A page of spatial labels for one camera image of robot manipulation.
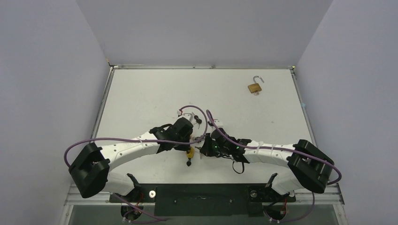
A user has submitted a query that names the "yellow padlock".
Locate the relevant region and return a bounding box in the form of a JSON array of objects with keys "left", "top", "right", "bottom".
[{"left": 186, "top": 147, "right": 195, "bottom": 166}]

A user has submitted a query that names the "large brass padlock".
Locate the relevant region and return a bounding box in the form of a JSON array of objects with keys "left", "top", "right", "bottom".
[{"left": 247, "top": 75, "right": 264, "bottom": 96}]

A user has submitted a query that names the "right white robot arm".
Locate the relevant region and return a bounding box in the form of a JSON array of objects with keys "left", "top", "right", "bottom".
[{"left": 199, "top": 128, "right": 334, "bottom": 200}]

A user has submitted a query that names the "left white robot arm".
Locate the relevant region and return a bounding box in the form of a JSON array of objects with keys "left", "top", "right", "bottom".
[{"left": 69, "top": 117, "right": 193, "bottom": 202}]

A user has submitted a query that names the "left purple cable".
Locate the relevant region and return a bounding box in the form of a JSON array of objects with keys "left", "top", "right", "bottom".
[{"left": 64, "top": 105, "right": 208, "bottom": 168}]

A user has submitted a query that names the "purple cable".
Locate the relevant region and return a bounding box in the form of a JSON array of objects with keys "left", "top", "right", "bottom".
[
  {"left": 64, "top": 105, "right": 208, "bottom": 168},
  {"left": 206, "top": 109, "right": 343, "bottom": 186}
]

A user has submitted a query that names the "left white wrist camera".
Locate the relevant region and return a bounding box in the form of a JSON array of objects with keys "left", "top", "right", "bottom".
[{"left": 177, "top": 110, "right": 194, "bottom": 123}]

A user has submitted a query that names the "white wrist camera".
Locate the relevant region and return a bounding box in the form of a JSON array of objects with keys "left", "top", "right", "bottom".
[
  {"left": 208, "top": 119, "right": 223, "bottom": 128},
  {"left": 177, "top": 110, "right": 194, "bottom": 123}
]

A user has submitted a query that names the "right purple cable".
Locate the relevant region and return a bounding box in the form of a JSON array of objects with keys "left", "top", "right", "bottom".
[{"left": 206, "top": 109, "right": 343, "bottom": 186}]

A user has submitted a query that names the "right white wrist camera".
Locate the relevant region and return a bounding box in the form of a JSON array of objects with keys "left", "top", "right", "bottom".
[{"left": 208, "top": 119, "right": 223, "bottom": 128}]

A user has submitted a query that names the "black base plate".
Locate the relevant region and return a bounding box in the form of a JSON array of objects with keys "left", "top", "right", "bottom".
[{"left": 123, "top": 183, "right": 296, "bottom": 217}]

